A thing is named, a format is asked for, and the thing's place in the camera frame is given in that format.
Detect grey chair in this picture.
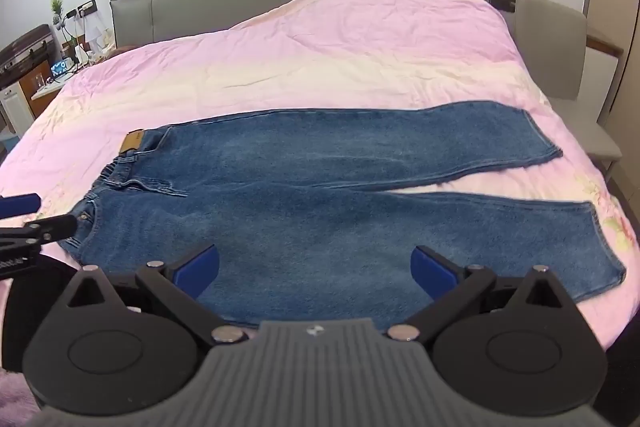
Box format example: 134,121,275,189
514,0,624,180

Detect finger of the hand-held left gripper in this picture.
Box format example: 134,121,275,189
0,193,42,219
0,213,77,254

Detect pink bed blanket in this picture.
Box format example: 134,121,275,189
0,0,638,353

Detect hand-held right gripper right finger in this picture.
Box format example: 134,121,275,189
387,245,583,344

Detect small green plant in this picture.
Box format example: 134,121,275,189
49,0,77,48

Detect wooden nightstand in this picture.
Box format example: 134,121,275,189
19,57,83,118

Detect white cabinet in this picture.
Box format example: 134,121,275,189
0,86,36,138

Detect black wall power strip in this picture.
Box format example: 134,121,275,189
65,0,98,20

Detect blue denim pants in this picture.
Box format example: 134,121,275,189
57,101,627,333

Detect dark brown suitcase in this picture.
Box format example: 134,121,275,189
0,24,57,90

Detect white table lamp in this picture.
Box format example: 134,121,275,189
82,24,109,54

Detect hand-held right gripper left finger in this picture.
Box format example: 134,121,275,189
67,244,251,348

